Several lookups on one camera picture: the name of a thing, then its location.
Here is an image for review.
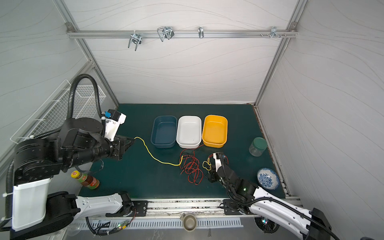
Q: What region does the red cable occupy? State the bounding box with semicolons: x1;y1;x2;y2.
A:
179;143;230;185

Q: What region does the yellow cable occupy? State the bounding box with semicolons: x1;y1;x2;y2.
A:
133;136;213;172

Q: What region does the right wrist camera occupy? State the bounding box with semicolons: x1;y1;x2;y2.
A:
213;152;223;171

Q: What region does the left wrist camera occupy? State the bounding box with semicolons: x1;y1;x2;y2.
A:
104;109;127;142

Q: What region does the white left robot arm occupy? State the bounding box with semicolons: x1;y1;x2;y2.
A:
6;118;135;240

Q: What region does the green table mat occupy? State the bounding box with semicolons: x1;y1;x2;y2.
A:
80;104;275;199

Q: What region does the yellow plastic bin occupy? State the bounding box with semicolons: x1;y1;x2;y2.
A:
202;115;228;148

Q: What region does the aluminium top rail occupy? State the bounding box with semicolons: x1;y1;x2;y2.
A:
67;27;299;40

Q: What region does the white plastic bin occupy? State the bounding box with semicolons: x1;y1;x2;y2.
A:
176;116;202;149

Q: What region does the grey round cup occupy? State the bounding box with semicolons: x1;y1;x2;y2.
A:
180;214;198;232

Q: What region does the blue plastic bin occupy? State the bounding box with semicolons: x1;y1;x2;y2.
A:
151;116;178;149

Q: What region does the blue patterned bowl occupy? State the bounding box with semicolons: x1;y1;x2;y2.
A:
257;168;281;190

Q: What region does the white wire basket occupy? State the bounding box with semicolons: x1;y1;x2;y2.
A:
10;79;97;144

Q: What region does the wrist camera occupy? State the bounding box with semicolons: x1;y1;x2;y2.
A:
213;152;223;171
104;109;127;142

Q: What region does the green lid glass jar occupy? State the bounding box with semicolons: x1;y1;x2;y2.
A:
249;137;268;157

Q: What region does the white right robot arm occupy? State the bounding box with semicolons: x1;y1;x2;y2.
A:
208;164;338;240

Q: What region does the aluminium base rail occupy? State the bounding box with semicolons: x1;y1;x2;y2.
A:
64;197;307;217

